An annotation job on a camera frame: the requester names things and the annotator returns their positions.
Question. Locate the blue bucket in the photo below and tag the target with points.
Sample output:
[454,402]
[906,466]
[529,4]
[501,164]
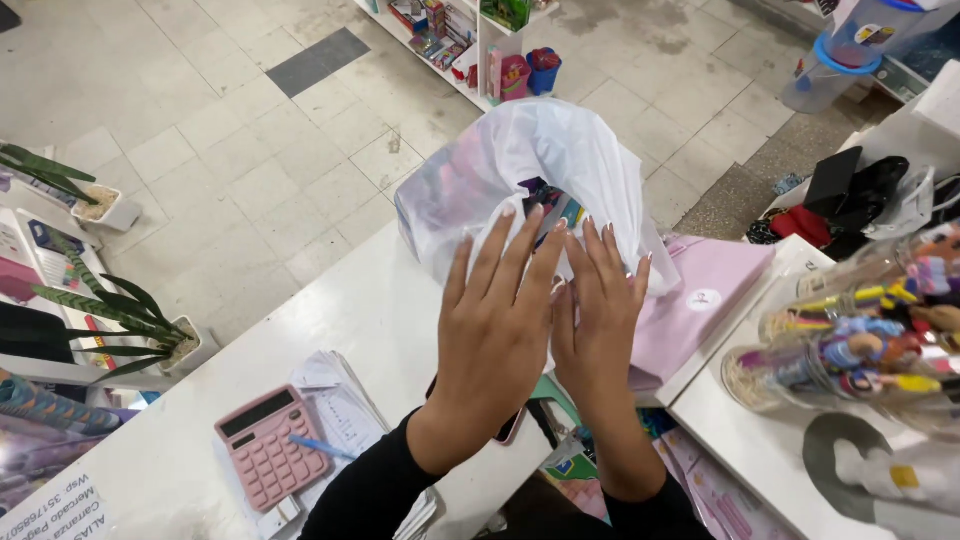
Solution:
[544,71]

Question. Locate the black wallet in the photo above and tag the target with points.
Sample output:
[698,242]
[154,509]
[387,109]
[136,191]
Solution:
[831,180]

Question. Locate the blue pen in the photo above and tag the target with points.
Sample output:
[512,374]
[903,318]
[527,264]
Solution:
[322,448]

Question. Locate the red cloth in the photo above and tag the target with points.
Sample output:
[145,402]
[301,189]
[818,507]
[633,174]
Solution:
[801,225]

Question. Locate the clear jars of doll pens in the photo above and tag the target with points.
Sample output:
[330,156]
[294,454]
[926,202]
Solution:
[862,337]

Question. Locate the phone with pink case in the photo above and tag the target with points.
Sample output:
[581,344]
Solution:
[511,429]

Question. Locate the low shelf with stationery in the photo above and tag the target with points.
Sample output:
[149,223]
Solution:
[37,315]

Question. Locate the black and white plush toy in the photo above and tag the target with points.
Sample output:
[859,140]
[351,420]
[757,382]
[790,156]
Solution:
[885,480]

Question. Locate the pink paper gift bag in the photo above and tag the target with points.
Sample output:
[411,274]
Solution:
[694,300]

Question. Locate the clear plastic bag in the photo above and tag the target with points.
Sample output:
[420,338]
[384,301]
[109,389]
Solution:
[907,202]

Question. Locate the snake plant in white pot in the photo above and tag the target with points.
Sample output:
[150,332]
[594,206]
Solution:
[127,315]
[60,184]

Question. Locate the person's right hand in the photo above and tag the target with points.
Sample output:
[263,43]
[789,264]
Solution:
[600,352]

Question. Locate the white paper sign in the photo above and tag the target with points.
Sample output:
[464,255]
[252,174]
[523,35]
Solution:
[52,510]

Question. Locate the person's left hand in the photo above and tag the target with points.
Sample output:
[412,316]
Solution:
[487,360]

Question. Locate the under-counter shelf with goods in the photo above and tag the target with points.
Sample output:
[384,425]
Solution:
[592,457]

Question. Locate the white plastic bag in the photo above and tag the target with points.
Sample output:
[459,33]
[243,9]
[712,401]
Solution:
[517,150]

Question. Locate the pink calculator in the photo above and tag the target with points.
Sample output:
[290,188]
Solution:
[268,450]

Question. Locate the white shelf with toys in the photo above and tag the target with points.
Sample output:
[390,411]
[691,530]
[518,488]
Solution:
[450,37]

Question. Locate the black plastic bag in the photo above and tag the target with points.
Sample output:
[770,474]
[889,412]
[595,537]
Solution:
[870,199]

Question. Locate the colourful packets inside bag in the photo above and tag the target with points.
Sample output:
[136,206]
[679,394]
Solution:
[551,196]

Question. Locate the stack of white papers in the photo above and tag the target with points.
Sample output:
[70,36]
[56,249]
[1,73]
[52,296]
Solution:
[345,405]

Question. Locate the clear container with blue lid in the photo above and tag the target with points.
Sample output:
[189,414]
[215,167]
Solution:
[847,52]

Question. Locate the pink cup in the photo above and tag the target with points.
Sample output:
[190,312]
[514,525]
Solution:
[514,79]

